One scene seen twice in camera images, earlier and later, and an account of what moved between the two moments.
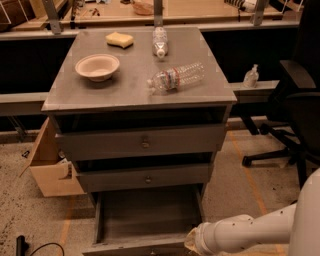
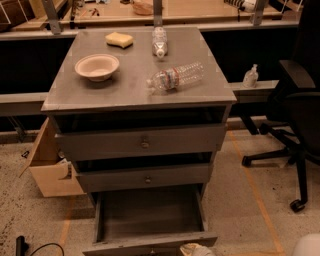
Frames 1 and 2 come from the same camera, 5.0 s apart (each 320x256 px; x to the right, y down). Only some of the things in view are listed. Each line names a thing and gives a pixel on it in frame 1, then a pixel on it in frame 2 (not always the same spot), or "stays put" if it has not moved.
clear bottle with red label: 176,78 stays put
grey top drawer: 142,142 stays put
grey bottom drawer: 145,221 stays put
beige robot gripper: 202,234 to 196,250
